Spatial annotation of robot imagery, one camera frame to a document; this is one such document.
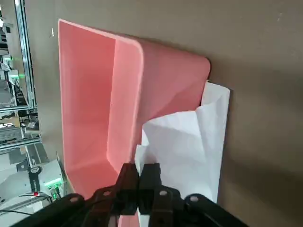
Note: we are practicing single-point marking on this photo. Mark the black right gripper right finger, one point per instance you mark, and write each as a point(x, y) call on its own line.
point(151, 186)

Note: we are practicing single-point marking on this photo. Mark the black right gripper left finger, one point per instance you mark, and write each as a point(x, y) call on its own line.
point(127, 184)

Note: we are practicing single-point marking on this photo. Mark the white tissue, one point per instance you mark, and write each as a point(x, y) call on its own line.
point(189, 146)

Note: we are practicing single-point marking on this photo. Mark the pink plastic container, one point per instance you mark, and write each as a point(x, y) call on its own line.
point(87, 94)

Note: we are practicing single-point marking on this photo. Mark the aluminium base plate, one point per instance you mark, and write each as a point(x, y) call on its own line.
point(62, 170)

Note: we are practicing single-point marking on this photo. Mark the aluminium frame rail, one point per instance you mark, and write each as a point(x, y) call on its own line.
point(24, 47)

